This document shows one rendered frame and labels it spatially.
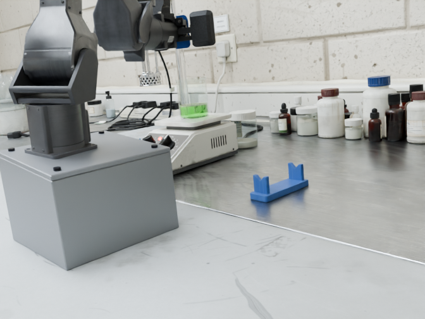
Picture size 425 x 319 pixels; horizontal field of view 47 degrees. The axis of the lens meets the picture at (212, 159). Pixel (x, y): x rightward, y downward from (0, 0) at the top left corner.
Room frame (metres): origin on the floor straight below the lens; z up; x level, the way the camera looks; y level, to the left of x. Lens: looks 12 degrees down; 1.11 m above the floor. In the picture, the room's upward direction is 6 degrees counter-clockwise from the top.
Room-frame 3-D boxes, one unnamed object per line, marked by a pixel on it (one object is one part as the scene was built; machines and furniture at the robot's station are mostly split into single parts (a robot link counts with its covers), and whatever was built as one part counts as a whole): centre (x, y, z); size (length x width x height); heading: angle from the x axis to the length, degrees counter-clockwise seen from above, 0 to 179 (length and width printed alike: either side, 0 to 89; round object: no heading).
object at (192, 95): (0.98, 0.03, 1.03); 0.07 x 0.06 x 0.08; 39
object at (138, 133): (1.39, 0.16, 0.91); 0.30 x 0.20 x 0.01; 131
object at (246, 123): (1.08, -0.08, 0.94); 0.06 x 0.06 x 0.08
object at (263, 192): (0.70, -0.10, 0.92); 0.10 x 0.03 x 0.04; 131
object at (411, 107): (0.96, -0.42, 0.95); 0.06 x 0.06 x 0.10
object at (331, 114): (1.11, -0.28, 0.95); 0.06 x 0.06 x 0.11
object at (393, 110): (1.00, -0.38, 0.95); 0.04 x 0.04 x 0.10
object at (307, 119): (1.16, -0.24, 0.93); 0.06 x 0.06 x 0.07
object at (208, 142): (0.98, 0.05, 0.94); 0.22 x 0.13 x 0.08; 136
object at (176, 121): (1.00, 0.03, 0.98); 0.12 x 0.12 x 0.01; 46
